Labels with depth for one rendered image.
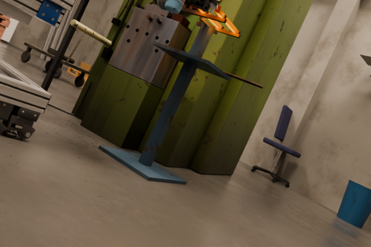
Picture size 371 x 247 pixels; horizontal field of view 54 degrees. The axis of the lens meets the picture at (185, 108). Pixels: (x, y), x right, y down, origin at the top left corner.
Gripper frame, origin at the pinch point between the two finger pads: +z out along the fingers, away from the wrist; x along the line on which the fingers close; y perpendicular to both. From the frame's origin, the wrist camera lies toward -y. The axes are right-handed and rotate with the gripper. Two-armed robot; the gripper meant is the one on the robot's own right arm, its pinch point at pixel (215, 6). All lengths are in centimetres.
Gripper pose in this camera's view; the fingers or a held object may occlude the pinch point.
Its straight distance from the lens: 200.0
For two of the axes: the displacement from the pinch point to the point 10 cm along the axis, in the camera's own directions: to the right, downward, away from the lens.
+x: 7.6, 3.6, -5.3
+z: 4.8, 2.4, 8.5
